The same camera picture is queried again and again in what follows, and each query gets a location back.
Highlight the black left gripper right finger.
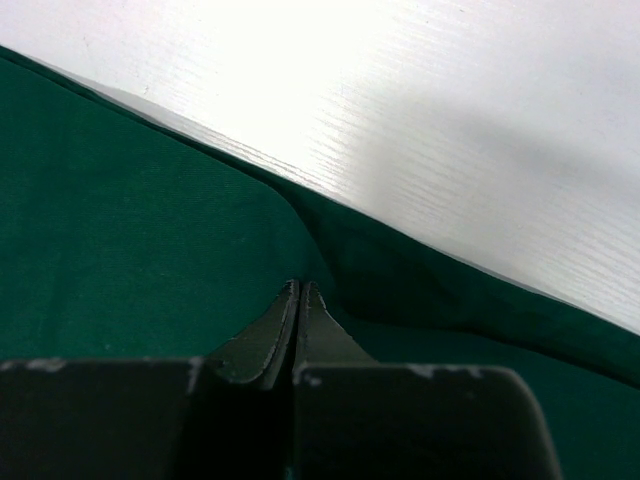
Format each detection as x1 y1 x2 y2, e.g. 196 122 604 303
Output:
292 283 562 479

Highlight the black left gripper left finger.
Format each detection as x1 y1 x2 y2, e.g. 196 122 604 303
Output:
1 280 300 479

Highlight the dark green surgical drape cloth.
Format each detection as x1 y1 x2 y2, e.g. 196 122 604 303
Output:
1 49 639 479

